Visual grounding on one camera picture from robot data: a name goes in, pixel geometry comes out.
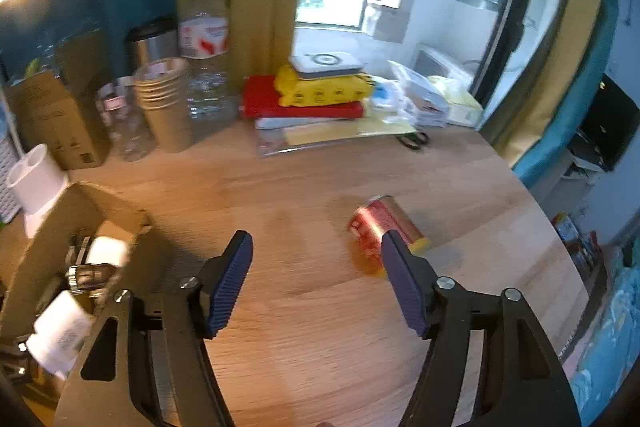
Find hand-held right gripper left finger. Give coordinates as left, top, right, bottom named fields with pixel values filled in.
left=52, top=230, right=254, bottom=427

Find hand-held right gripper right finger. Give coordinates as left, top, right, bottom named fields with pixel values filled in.
left=380, top=229, right=582, bottom=427

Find red and gold can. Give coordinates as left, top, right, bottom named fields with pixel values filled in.
left=348, top=194, right=432, bottom=278

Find white earbuds case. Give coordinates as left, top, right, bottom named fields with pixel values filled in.
left=87, top=234, right=131, bottom=268

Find white pill bottle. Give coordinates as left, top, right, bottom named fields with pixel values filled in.
left=25, top=289, right=96, bottom=380

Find black scissors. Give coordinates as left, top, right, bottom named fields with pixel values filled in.
left=396, top=131, right=431, bottom=151

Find stack of brown paper cups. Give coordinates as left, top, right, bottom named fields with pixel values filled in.
left=131, top=57, right=196, bottom=154

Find pile of colourful boxes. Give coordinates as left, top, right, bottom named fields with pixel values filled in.
left=551, top=212, right=608, bottom=280

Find pale yellow paper folder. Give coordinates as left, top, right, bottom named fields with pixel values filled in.
left=255, top=114, right=418, bottom=155

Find red book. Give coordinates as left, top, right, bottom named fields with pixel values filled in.
left=241, top=74, right=366, bottom=122

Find small clear plastic bottle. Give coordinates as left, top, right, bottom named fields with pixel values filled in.
left=96, top=77, right=157, bottom=162

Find pale yellow bag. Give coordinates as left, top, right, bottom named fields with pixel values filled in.
left=427, top=74, right=485, bottom=128

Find white plastic bag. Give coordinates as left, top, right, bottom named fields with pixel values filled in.
left=370, top=59, right=451, bottom=128

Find yellow packet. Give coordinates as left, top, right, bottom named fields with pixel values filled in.
left=274, top=64, right=376, bottom=108

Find teal printed blanket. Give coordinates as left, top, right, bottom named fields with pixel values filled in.
left=567, top=237, right=640, bottom=413

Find white computer desk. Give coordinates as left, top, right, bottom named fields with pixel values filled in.
left=557, top=147, right=606, bottom=180

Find white desk lamp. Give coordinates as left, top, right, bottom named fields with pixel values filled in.
left=0, top=0, right=71, bottom=239

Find white power bank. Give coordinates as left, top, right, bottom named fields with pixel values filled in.
left=289, top=52, right=365, bottom=80

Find tall brown cardboard box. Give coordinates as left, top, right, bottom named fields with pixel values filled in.
left=5, top=27, right=113, bottom=172

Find white lattice basket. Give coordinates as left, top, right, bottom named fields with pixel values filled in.
left=0, top=127, right=23, bottom=223

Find clear water bottle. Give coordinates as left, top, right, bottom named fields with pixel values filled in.
left=177, top=0, right=238, bottom=122

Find steel thermos flask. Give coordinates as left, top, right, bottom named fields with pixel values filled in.
left=125, top=17, right=181, bottom=70

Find black monitor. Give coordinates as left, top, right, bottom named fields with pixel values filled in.
left=582, top=74, right=640, bottom=172

